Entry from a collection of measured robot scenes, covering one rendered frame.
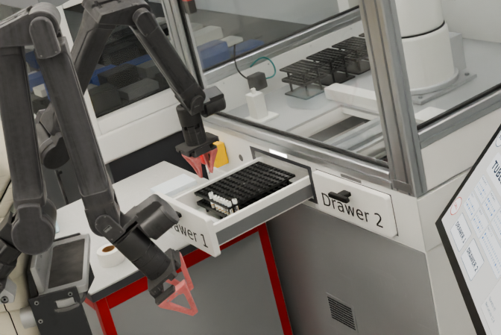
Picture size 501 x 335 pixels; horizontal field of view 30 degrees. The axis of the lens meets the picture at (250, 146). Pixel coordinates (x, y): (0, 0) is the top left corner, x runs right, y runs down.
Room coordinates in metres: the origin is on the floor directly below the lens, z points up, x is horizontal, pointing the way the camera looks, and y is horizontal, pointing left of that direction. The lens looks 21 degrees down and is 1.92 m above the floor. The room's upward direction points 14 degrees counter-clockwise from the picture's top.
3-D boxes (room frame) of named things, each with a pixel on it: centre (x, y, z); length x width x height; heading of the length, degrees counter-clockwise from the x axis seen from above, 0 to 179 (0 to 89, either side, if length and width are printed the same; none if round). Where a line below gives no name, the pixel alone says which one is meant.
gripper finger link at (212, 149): (2.30, 0.13, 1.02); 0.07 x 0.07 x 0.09; 29
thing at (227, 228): (2.34, 0.03, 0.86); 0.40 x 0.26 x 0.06; 119
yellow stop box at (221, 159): (2.67, 0.11, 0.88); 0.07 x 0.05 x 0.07; 29
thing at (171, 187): (2.75, 0.27, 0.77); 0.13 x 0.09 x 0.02; 117
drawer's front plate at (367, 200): (2.12, -0.22, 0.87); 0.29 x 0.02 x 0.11; 29
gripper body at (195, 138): (2.29, 0.13, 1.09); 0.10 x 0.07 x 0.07; 119
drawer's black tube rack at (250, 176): (2.34, 0.04, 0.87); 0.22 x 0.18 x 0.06; 119
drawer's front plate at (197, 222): (2.24, 0.21, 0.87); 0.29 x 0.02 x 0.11; 29
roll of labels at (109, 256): (2.35, 0.45, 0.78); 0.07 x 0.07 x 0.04
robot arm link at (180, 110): (2.29, 0.13, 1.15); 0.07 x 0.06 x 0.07; 118
